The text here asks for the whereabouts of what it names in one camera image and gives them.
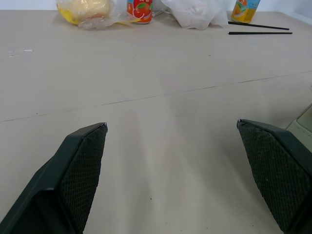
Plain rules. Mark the black chopstick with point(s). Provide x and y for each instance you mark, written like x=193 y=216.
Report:
x=258 y=25
x=259 y=33

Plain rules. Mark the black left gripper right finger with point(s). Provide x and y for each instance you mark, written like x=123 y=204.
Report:
x=275 y=165

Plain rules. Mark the orange juice carton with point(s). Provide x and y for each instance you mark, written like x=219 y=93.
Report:
x=245 y=11

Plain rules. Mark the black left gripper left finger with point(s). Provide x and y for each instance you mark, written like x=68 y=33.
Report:
x=73 y=180

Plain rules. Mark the white plastic bag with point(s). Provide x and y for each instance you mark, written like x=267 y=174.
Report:
x=197 y=12

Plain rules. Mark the clear bag with yellow food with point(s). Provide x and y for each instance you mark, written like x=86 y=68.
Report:
x=85 y=11

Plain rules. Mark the white object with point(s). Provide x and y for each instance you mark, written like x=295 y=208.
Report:
x=302 y=123

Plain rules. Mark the red orange drink can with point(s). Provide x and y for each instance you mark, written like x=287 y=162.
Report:
x=140 y=11

